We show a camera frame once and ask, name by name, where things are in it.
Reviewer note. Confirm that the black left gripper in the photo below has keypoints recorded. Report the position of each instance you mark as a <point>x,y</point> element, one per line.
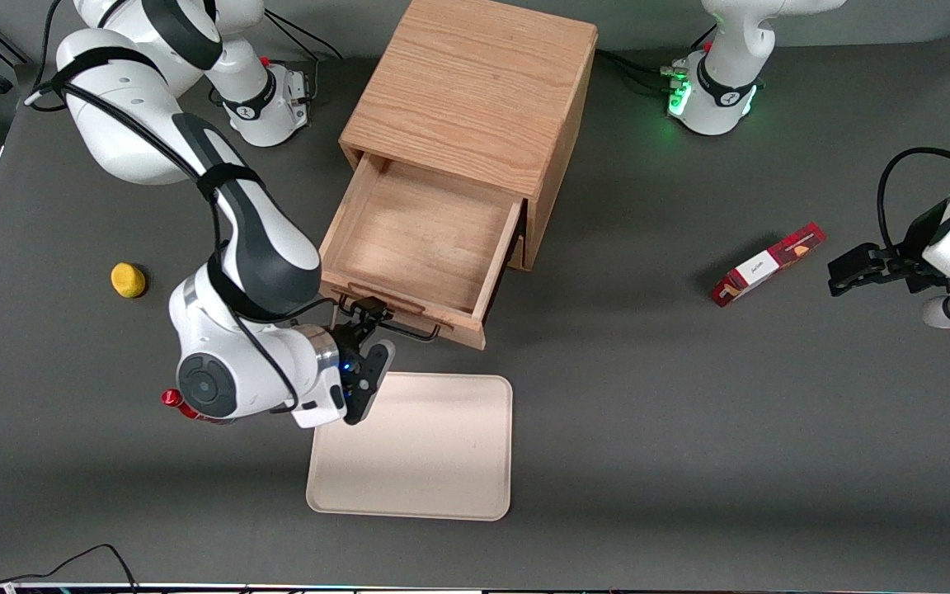
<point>902,264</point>

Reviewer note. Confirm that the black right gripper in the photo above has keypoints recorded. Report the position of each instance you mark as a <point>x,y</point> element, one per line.
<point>348,339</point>

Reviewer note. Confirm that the wooden drawer with light interior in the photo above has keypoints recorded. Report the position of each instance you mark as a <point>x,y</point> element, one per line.
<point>425,239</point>

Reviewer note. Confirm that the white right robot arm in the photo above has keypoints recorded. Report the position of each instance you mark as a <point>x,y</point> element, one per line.
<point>252,247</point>

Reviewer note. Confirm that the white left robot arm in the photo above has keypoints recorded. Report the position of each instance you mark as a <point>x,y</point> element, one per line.
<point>722,49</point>

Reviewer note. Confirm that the oak wooden drawer cabinet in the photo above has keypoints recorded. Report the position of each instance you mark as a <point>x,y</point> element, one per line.
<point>475,91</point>

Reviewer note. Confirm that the red and white snack box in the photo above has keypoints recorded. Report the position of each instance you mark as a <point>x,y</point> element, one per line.
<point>764,266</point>

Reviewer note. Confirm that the beige rectangular tray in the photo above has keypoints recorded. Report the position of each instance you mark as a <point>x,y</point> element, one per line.
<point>425,454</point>

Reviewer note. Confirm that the red soda bottle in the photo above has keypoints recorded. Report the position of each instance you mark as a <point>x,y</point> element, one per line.
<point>171,400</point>

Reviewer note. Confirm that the yellow lemon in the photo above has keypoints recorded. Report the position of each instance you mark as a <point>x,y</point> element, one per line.
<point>128,280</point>

